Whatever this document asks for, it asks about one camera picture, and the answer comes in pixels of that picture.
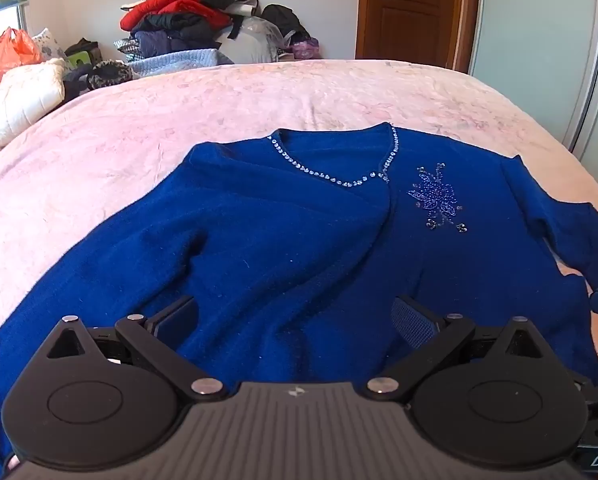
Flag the white pillow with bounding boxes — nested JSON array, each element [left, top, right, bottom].
[[0, 58, 68, 162]]

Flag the floral pillow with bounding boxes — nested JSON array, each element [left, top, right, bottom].
[[31, 28, 73, 69]]

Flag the black bag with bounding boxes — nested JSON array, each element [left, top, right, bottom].
[[260, 3, 312, 47]]

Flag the light blue knit garment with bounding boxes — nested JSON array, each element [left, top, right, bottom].
[[128, 48, 236, 79]]

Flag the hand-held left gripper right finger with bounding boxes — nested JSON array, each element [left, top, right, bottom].
[[365, 294, 540, 403]]

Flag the pale sliding wardrobe door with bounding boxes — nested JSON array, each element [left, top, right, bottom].
[[466, 0, 598, 162]]

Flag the pile of clothes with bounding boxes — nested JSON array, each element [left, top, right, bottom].
[[113, 0, 260, 61]]

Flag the blue beaded sweater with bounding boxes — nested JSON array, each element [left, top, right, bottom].
[[0, 122, 598, 480]]

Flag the bed with floral sheet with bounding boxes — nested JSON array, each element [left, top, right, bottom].
[[0, 58, 598, 391]]

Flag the purple bag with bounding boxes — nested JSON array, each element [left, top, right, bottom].
[[288, 37, 321, 61]]

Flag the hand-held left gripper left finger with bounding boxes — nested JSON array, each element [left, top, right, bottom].
[[44, 295, 229, 403]]

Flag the green and black box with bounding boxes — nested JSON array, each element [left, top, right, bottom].
[[64, 38, 102, 70]]

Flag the leopard print cloth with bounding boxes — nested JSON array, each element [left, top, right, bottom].
[[86, 59, 133, 89]]

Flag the brown wooden door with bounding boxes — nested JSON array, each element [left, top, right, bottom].
[[355, 0, 483, 74]]

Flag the clear plastic bag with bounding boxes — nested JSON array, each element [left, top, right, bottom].
[[218, 16, 286, 64]]

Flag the orange plastic bag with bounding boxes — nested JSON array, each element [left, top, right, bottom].
[[0, 27, 44, 117]]

